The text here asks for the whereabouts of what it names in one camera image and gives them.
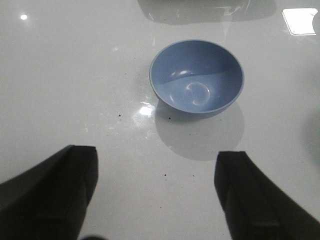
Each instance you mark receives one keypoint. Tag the blue bowl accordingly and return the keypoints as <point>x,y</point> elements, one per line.
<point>196,77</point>

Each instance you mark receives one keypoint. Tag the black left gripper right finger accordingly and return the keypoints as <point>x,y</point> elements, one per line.
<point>254,207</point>

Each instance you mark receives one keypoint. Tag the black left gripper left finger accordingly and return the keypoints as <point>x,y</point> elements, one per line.
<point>50,200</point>

